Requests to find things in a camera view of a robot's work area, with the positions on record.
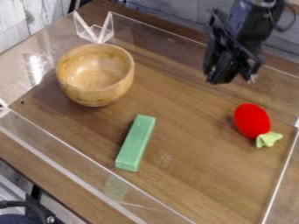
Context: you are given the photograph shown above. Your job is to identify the red plush strawberry toy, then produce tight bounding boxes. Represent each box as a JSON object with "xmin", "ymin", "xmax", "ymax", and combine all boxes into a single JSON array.
[{"xmin": 234, "ymin": 103, "xmax": 283, "ymax": 148}]

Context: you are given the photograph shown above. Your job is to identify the dark robot arm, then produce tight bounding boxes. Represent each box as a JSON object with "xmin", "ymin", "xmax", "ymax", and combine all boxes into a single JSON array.
[{"xmin": 203, "ymin": 0, "xmax": 297, "ymax": 84}]

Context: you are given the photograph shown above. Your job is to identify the wooden bowl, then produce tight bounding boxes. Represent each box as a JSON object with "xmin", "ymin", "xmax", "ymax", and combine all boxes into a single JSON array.
[{"xmin": 56, "ymin": 44, "xmax": 135, "ymax": 107}]

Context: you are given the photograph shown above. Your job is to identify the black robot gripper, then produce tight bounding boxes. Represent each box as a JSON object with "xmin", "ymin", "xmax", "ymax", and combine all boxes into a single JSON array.
[{"xmin": 203, "ymin": 10, "xmax": 262, "ymax": 85}]

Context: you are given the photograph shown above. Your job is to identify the clear acrylic corner bracket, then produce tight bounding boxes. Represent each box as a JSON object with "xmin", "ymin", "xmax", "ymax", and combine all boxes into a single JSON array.
[{"xmin": 72, "ymin": 11, "xmax": 115, "ymax": 44}]

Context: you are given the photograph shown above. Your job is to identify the green rectangular block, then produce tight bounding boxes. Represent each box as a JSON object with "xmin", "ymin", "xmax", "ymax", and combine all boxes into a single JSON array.
[{"xmin": 116, "ymin": 115, "xmax": 155, "ymax": 172}]

